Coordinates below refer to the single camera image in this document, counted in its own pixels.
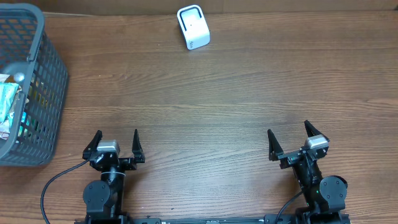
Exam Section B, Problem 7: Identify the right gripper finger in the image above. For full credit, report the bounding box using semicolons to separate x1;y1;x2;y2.
304;120;322;138
267;129;284;161

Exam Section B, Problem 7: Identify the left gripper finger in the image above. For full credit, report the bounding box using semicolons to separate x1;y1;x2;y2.
132;129;146;164
82;130;103;160

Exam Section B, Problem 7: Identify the teal tissue pack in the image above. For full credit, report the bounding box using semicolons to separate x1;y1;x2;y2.
1;83;19;122

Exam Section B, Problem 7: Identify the yellow bottle silver cap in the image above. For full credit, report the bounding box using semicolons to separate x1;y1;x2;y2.
13;72;25;83

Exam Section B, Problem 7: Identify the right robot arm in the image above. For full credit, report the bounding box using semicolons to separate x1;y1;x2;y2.
264;120;351;224

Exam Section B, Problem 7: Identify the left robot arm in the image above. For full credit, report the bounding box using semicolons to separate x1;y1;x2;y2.
82;130;146;223

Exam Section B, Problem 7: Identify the white barcode scanner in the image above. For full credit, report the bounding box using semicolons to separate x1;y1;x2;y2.
177;4;210;50

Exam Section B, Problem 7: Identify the snack packet in basket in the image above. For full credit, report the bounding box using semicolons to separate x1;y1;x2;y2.
0;119;11;140

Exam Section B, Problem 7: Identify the grey plastic mesh basket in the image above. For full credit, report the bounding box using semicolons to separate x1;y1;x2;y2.
1;3;69;166

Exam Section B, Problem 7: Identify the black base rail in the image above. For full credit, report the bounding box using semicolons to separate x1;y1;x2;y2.
74;213;352;224

